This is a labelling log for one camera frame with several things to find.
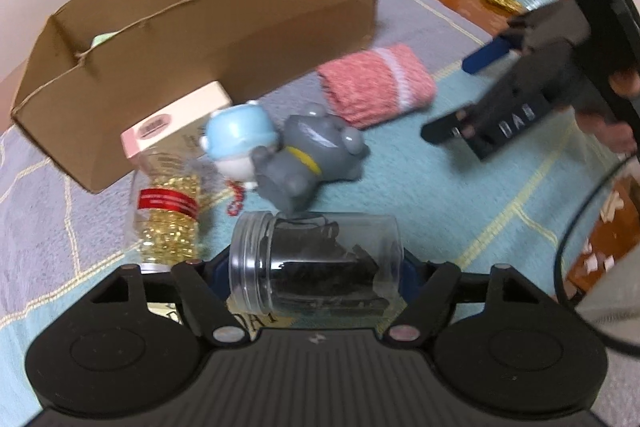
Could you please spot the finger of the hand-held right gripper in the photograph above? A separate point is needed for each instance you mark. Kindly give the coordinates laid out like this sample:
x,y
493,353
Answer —
x,y
485,56
450,124

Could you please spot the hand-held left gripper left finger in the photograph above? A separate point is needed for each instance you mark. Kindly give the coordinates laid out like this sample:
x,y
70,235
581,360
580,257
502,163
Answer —
x,y
200,292

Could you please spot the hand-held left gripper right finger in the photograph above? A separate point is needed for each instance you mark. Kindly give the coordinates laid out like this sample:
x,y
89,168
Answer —
x,y
409,277

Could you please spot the grey-lidded jar of dark pieces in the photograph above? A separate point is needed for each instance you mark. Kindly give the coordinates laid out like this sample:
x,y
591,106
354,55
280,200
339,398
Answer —
x,y
310,267

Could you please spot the brown cardboard box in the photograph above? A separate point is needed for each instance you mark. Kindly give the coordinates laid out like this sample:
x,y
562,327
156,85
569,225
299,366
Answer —
x,y
200,57

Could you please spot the green and white tube box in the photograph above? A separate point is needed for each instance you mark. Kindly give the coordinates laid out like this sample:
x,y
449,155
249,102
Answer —
x,y
102,40

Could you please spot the person's right hand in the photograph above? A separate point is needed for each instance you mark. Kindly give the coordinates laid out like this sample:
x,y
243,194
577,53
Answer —
x,y
617,134

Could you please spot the blue checked blanket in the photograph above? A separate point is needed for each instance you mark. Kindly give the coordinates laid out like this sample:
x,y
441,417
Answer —
x,y
450,187

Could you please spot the pink folded towel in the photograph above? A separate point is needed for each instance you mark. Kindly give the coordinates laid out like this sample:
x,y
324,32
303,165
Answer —
x,y
375,87

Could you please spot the bottle of golden capsules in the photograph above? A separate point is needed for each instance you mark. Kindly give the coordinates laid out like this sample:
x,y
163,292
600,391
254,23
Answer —
x,y
167,207

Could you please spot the grey toy figure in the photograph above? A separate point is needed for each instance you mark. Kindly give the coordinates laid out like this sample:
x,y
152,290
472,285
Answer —
x,y
300,157

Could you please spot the light blue toy figure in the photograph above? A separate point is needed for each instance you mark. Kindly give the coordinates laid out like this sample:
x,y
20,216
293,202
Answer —
x,y
240,132

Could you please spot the small pink and cream box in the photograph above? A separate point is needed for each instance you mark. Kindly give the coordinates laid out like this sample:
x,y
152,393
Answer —
x,y
170,122

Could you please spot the grey cloth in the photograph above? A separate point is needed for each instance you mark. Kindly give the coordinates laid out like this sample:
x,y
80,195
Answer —
x,y
615,292

